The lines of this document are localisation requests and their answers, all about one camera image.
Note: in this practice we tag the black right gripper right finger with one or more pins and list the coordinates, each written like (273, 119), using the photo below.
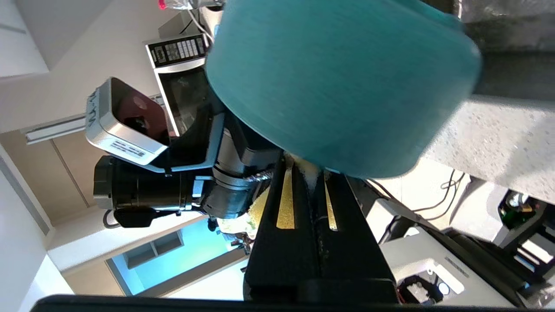
(355, 268)

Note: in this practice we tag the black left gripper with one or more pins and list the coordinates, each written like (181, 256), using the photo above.
(234, 173)

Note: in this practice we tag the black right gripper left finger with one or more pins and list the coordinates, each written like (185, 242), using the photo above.
(282, 260)

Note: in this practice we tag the teal bowl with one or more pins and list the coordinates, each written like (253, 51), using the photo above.
(347, 86)

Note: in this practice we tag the silver microwave oven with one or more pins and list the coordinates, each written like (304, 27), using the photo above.
(182, 91)

